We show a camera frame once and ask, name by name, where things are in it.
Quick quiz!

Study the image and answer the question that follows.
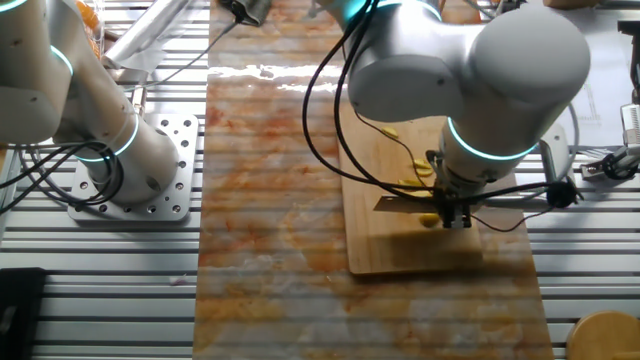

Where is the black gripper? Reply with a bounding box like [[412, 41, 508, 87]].
[[432, 179, 476, 230]]

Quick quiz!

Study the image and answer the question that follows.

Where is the steel cleaver knife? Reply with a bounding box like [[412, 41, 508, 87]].
[[373, 193, 551, 215]]

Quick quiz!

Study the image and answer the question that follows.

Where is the grey green cloth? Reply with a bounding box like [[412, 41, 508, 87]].
[[219, 0, 274, 28]]

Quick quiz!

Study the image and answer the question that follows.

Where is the wooden cutting board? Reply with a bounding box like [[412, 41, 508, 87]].
[[337, 102, 485, 275]]

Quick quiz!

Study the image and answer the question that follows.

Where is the round wooden disc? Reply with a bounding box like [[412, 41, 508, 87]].
[[565, 310, 640, 360]]

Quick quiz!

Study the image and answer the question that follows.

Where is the orange marbled table mat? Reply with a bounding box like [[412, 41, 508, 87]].
[[192, 0, 556, 360]]

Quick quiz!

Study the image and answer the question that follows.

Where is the stack of white papers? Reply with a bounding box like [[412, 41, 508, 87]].
[[559, 7, 637, 150]]

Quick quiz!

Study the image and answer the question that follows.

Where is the metal cylinder connector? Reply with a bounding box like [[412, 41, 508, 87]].
[[129, 83, 148, 119]]

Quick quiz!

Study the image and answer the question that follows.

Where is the white film roll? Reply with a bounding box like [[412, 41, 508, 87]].
[[101, 0, 196, 72]]

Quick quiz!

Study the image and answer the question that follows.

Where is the clear plastic fruit package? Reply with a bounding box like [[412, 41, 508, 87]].
[[69, 0, 106, 64]]

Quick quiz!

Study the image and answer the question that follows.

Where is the black box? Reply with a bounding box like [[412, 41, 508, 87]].
[[0, 266, 49, 360]]

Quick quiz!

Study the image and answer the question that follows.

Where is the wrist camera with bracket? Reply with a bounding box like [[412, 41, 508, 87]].
[[538, 122, 584, 210]]

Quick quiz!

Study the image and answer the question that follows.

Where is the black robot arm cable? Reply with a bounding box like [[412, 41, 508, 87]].
[[301, 0, 557, 234]]

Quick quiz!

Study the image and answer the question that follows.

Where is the camera on clamp mount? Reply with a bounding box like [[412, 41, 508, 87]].
[[578, 103, 640, 183]]

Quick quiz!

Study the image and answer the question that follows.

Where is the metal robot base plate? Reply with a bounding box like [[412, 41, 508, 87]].
[[66, 112, 201, 223]]

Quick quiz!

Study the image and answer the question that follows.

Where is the black base cable bundle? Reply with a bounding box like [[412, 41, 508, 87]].
[[0, 139, 126, 219]]

